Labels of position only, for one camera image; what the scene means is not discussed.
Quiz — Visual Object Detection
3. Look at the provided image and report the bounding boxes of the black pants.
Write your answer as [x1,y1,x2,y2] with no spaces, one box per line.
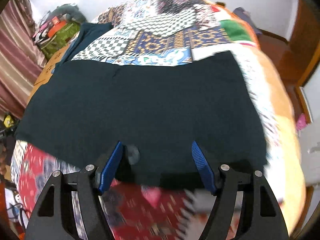
[16,51,267,189]

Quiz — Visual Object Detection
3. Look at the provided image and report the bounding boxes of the left hand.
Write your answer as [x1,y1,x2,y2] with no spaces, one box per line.
[0,144,7,176]

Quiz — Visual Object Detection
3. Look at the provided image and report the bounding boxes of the bamboo lap desk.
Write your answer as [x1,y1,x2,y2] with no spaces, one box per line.
[27,44,70,103]

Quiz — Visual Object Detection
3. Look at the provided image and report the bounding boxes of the striped pink curtain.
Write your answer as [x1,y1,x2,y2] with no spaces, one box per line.
[1,0,47,118]

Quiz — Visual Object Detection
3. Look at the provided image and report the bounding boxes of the green fabric storage box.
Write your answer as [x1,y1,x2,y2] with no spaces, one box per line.
[39,21,80,60]

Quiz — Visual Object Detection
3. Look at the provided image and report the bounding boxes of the brown wooden door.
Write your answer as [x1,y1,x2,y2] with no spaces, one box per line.
[289,0,319,87]

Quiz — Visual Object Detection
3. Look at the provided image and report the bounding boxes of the orange box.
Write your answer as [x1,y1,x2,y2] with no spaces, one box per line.
[47,21,67,38]

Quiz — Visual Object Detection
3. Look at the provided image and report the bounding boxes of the dark teal folded pants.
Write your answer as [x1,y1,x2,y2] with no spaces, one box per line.
[51,22,113,74]

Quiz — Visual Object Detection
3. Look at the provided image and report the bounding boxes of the grey bag on floor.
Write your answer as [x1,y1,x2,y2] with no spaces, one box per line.
[233,7,262,35]

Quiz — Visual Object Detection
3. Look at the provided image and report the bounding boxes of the patchwork patterned bedspread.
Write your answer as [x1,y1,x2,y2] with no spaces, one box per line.
[11,0,298,239]

